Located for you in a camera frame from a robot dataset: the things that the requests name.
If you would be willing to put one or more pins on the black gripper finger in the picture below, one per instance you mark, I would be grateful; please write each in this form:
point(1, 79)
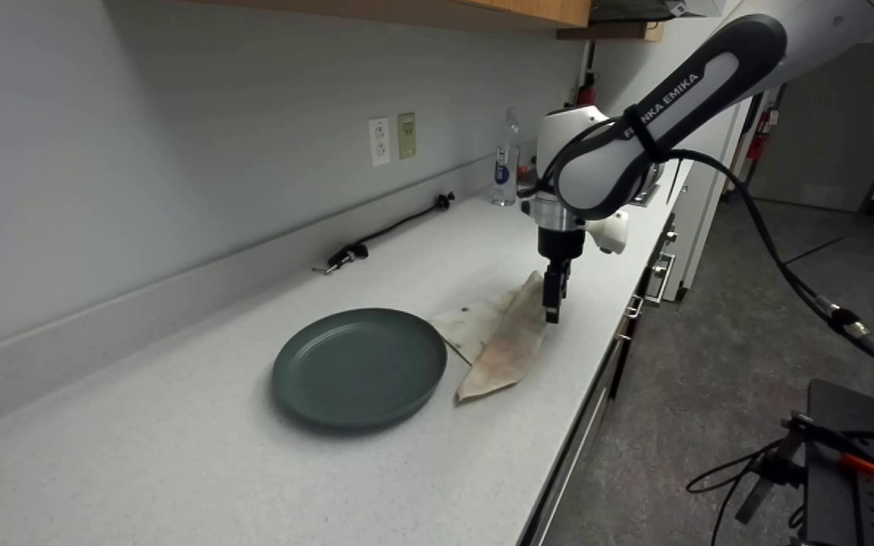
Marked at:
point(551, 305)
point(563, 293)

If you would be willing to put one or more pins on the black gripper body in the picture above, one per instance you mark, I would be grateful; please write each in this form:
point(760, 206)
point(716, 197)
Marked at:
point(560, 249)

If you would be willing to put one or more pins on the beige cloth towel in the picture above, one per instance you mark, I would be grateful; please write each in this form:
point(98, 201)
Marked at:
point(499, 337)

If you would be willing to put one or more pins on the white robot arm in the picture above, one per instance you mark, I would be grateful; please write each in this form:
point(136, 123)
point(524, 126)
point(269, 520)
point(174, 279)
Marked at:
point(590, 161)

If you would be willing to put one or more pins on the white crumpled cloth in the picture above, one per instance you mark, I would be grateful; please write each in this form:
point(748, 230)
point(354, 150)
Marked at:
point(612, 235)

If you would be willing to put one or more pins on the clear water bottle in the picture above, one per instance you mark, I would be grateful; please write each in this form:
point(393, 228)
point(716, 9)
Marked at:
point(505, 158)

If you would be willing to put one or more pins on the white lower cabinet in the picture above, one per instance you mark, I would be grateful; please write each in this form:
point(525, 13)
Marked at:
point(654, 265)

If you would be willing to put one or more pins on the black rod on counter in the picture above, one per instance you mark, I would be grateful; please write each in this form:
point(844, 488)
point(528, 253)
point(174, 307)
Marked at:
point(360, 245)

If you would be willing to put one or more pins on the dark green plate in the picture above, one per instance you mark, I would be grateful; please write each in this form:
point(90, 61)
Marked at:
point(360, 367)

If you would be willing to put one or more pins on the wooden upper cabinet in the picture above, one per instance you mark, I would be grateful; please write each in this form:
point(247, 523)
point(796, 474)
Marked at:
point(440, 13)

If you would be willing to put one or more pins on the beige wall plate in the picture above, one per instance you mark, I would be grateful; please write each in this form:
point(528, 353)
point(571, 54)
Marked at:
point(405, 135)

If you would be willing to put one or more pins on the white wall outlet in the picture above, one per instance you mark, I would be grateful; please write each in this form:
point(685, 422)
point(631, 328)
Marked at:
point(381, 139)

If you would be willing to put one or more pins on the orange handled tool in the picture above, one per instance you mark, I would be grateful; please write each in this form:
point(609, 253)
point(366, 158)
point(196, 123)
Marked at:
point(851, 456)

